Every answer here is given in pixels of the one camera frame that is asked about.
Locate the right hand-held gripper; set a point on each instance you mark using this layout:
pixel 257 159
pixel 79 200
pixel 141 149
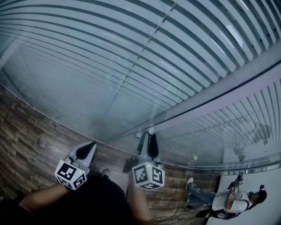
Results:
pixel 139 174

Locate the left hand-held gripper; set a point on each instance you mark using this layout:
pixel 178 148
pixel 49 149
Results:
pixel 65 172

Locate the white window blinds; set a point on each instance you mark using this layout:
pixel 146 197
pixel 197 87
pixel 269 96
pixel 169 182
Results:
pixel 76 48
pixel 219 127

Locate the person's left forearm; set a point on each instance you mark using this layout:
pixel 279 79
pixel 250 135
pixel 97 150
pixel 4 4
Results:
pixel 41 195

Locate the person's right forearm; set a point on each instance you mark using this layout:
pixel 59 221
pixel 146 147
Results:
pixel 138 204

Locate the black gripper-mounted box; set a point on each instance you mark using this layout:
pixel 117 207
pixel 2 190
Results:
pixel 130 164

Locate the person's light shoe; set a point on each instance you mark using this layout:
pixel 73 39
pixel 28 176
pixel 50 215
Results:
pixel 105 172

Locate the person's black clothing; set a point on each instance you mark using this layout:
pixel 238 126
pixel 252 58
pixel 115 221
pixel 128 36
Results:
pixel 87 206

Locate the black green floor device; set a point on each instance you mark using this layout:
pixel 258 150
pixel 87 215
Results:
pixel 206 214

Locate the white window frame mullion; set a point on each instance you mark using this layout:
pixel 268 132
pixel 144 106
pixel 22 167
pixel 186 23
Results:
pixel 219 106

